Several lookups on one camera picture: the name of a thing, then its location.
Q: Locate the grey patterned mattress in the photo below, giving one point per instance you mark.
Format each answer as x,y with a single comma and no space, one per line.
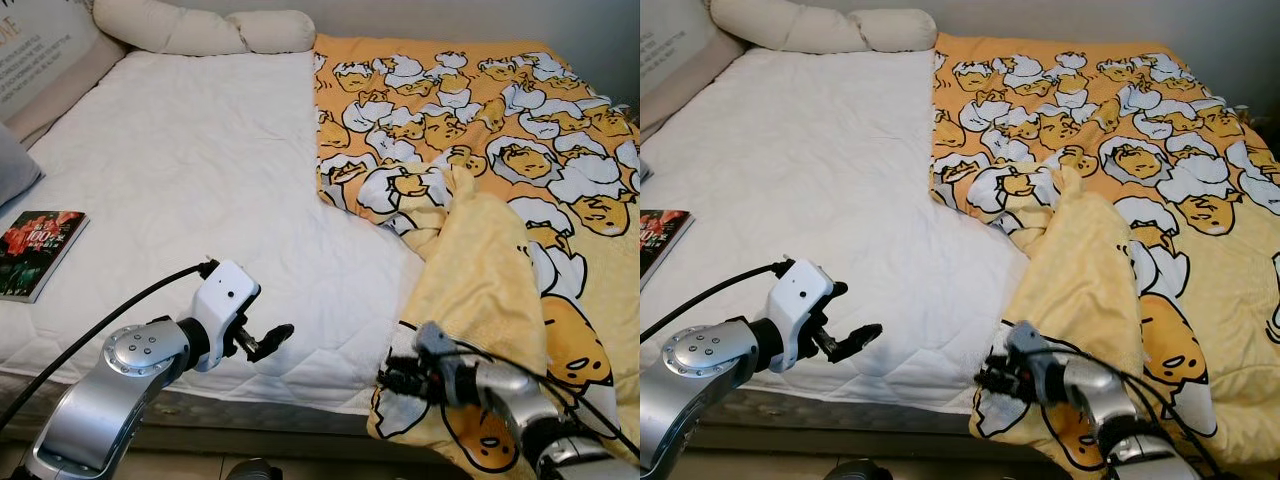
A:
850,410
250,415

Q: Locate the dark red cover book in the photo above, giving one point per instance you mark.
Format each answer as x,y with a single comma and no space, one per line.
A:
40,250
662,240

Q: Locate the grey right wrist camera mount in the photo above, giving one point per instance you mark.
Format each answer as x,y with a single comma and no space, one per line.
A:
1030,342
440,345

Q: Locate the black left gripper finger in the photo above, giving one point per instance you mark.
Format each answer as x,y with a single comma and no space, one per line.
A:
280,334
266,351
866,332
850,351

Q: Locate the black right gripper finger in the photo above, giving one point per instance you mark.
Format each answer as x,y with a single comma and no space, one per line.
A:
394,389
988,388
396,373
990,371

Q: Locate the white quilted mattress pad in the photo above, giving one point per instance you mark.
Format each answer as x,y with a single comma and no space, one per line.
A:
200,170
820,170

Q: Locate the cream long bolster pillow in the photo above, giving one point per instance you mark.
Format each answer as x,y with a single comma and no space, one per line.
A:
790,25
170,25

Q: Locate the grey robot leg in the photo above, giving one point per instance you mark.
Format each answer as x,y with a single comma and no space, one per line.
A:
255,470
858,470

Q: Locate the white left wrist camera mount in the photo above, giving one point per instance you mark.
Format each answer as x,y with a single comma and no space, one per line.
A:
800,295
225,295

